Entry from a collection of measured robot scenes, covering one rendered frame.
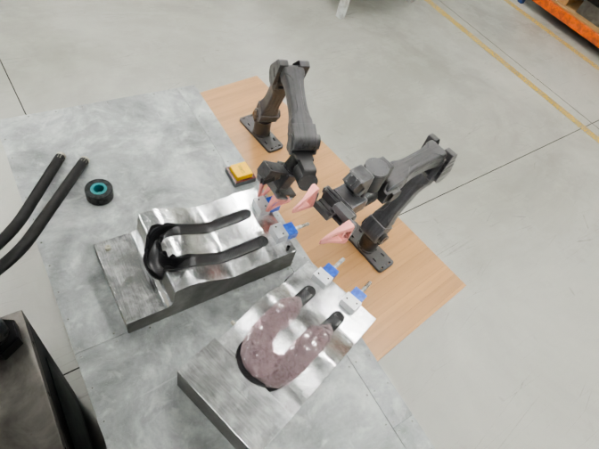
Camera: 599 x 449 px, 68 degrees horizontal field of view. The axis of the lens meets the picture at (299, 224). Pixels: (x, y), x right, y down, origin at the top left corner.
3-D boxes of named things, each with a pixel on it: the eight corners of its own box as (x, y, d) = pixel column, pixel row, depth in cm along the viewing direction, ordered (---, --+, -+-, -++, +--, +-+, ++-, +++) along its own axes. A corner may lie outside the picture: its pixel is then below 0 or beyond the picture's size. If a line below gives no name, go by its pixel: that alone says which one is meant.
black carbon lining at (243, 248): (246, 210, 139) (250, 191, 131) (271, 250, 132) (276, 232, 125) (134, 248, 123) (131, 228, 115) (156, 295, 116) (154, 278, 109)
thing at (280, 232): (302, 222, 141) (307, 212, 137) (311, 234, 139) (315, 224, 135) (266, 235, 135) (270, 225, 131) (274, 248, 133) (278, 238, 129)
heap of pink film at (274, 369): (292, 290, 127) (298, 277, 121) (340, 333, 122) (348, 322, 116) (225, 352, 112) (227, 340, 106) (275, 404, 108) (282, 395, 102)
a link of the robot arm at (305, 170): (322, 190, 125) (331, 154, 117) (292, 191, 123) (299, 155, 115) (310, 166, 133) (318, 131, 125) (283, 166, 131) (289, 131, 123)
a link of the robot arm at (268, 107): (274, 125, 163) (299, 79, 133) (257, 125, 161) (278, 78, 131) (272, 109, 165) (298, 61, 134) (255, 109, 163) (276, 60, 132)
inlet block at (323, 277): (334, 257, 140) (340, 248, 136) (347, 268, 139) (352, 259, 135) (308, 282, 133) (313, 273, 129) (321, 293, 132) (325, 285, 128)
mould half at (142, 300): (251, 204, 149) (257, 177, 139) (291, 265, 139) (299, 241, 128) (96, 255, 126) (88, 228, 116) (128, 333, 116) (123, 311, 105)
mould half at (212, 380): (305, 269, 139) (313, 250, 130) (369, 326, 132) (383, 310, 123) (176, 385, 111) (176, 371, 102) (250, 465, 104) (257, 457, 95)
